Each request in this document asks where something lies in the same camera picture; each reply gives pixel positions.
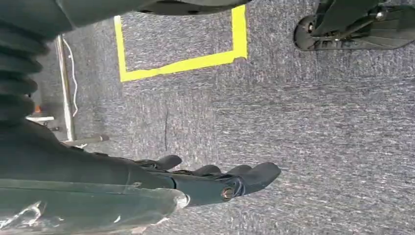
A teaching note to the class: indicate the white power strip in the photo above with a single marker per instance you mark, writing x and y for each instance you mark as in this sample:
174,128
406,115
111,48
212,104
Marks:
40,118

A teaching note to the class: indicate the black robot right foot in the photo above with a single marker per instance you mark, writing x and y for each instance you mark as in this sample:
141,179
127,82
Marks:
356,32

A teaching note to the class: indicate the ribbed grey robot right arm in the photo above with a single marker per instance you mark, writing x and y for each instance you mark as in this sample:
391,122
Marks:
19,65

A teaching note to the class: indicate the yellow floor tape outline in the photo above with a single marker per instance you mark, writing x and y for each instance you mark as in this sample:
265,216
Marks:
181,65

